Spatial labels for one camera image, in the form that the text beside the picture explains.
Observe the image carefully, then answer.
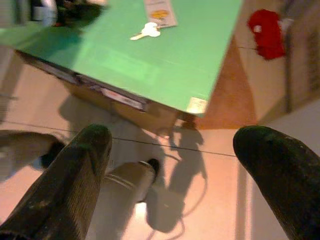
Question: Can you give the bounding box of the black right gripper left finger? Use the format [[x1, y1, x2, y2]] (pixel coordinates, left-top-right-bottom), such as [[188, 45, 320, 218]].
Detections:
[[0, 124, 113, 240]]

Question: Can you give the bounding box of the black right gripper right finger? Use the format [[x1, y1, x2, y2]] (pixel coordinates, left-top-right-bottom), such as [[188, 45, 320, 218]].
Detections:
[[233, 125, 320, 240]]

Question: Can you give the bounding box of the white bunny keychain with key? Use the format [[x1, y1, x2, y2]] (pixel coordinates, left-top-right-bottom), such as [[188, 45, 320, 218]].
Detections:
[[129, 21, 162, 41]]

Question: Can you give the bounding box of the robot silver left leg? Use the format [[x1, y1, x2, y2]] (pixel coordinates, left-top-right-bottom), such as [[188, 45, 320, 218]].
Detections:
[[0, 131, 66, 181]]

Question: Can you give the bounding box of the brown floor mat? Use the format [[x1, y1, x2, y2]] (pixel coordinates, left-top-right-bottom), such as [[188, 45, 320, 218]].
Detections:
[[197, 34, 258, 131]]

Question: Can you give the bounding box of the brown cardboard box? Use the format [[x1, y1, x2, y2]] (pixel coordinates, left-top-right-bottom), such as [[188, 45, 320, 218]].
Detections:
[[14, 49, 198, 137]]

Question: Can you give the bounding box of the white sticker label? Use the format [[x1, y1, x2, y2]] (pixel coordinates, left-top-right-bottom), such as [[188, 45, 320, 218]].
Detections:
[[187, 97, 209, 115]]

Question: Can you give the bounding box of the red cloth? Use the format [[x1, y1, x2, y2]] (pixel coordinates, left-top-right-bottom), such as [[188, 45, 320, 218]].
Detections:
[[247, 9, 287, 61]]

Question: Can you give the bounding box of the green plastic sheet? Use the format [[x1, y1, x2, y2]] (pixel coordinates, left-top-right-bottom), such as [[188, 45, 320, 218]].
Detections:
[[0, 0, 245, 118]]

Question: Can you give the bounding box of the black bag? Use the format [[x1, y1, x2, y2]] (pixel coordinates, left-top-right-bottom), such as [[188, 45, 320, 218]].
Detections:
[[53, 0, 110, 28]]

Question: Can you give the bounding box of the white paper card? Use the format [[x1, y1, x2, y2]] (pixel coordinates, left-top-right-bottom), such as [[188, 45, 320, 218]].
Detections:
[[143, 0, 179, 28]]

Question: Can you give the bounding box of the wooden door frame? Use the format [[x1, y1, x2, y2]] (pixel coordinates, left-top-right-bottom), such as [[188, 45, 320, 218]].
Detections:
[[282, 0, 320, 113]]

